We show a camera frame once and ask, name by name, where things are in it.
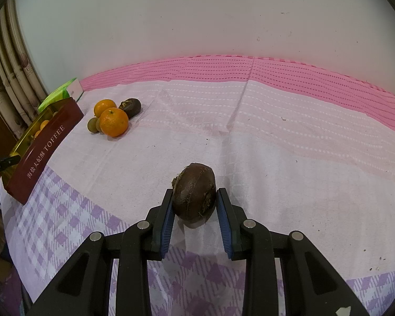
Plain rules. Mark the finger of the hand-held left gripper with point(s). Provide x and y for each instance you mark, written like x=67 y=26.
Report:
x=1 y=164

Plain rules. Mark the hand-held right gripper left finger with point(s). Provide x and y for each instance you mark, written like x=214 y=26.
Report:
x=166 y=230

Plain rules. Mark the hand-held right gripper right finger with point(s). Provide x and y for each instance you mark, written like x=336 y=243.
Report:
x=224 y=230

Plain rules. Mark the gold and red tin box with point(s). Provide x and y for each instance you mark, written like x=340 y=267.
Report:
x=42 y=158

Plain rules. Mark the orange tangerine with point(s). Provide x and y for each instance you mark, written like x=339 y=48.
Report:
x=38 y=134
x=114 y=123
x=45 y=124
x=103 y=106

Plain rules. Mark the small brown longan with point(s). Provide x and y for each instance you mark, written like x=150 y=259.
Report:
x=98 y=127
x=92 y=125

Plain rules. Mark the green tissue pack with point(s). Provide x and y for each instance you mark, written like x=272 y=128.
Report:
x=56 y=95

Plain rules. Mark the beige patterned curtain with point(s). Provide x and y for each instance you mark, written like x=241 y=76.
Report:
x=10 y=72

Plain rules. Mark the pink and purple checked tablecloth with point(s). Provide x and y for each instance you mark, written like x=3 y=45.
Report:
x=283 y=138

